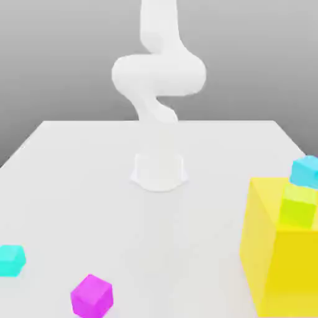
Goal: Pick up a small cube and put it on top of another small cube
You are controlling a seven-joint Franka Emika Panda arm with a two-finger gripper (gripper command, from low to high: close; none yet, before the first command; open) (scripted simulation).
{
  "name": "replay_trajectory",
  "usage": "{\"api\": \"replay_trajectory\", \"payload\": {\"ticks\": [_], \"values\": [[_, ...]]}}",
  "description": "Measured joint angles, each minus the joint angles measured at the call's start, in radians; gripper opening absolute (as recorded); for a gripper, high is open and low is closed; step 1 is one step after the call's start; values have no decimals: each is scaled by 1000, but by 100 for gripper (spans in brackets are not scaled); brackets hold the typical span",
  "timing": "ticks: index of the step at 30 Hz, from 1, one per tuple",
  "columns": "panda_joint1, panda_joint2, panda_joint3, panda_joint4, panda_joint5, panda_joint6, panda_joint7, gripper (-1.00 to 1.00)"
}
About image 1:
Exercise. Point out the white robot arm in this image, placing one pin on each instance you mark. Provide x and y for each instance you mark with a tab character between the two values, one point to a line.
159	74

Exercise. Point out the small sky blue cube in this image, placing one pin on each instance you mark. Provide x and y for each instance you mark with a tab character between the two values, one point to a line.
305	172

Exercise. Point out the small lime green cube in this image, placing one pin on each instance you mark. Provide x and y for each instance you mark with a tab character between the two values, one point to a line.
297	211

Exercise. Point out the small magenta cube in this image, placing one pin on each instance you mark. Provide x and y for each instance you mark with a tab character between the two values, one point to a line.
92	297

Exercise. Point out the small turquoise cube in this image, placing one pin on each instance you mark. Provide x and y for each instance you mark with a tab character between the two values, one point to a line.
11	260

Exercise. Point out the large yellow box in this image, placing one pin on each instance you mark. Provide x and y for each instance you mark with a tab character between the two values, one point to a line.
293	268

